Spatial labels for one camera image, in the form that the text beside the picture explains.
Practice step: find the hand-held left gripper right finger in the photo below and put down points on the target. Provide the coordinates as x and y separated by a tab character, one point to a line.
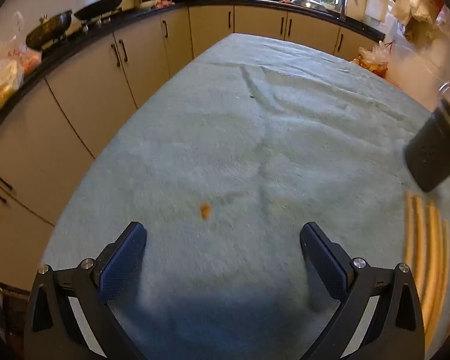
324	266

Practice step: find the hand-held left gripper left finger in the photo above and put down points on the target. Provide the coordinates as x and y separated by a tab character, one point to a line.
122	266

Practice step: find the bundle of wooden chopsticks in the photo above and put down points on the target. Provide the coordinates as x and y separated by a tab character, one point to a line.
433	255

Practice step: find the dark grey utensil holder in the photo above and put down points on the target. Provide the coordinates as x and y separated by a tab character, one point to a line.
435	150

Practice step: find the small orange crumb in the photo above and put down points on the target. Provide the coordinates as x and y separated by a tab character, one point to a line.
205	210

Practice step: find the light blue table cloth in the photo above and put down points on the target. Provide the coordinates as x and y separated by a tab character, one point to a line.
247	150

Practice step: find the row of beige kitchen cabinets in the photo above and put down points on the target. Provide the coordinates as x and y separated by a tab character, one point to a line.
86	93

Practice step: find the orange bin with plastic bags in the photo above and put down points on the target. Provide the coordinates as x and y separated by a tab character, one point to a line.
373	60

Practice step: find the yellow-filled plastic bag red print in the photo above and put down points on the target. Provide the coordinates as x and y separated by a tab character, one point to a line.
2	86

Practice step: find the white plastic bag red print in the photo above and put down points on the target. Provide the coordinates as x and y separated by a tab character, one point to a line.
28	60

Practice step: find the black kitchen countertop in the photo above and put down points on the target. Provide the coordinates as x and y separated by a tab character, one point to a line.
360	27

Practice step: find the black gas stove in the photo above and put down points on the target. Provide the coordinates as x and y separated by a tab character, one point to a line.
93	22

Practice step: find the dark pan with glass lid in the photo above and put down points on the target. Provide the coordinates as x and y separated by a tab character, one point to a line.
48	30

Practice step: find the black wok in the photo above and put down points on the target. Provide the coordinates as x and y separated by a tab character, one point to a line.
101	5

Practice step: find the steel pot lid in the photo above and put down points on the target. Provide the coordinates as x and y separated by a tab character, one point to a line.
309	3

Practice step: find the white hanging cutting board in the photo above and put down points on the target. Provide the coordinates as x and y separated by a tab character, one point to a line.
377	2

